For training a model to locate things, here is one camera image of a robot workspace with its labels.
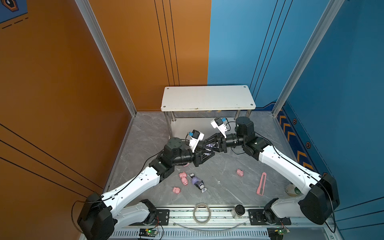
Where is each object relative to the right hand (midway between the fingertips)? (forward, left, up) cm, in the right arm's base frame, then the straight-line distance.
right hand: (203, 146), depth 66 cm
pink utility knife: (-10, -32, -29) cm, 44 cm away
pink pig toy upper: (-7, +7, -4) cm, 11 cm away
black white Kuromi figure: (-1, -3, +2) cm, 4 cm away
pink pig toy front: (-11, +15, -27) cm, 33 cm away
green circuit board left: (-29, +26, -30) cm, 49 cm away
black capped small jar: (-21, -16, -22) cm, 35 cm away
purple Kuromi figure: (-6, +5, -27) cm, 28 cm away
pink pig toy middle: (-2, +12, -26) cm, 29 cm away
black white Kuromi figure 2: (-9, +1, -27) cm, 29 cm away
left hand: (-2, -4, -2) cm, 6 cm away
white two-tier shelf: (+20, +6, +5) cm, 21 cm away
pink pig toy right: (0, -21, -28) cm, 35 cm away
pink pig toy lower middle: (-5, +11, -28) cm, 30 cm away
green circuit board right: (-29, -36, -30) cm, 55 cm away
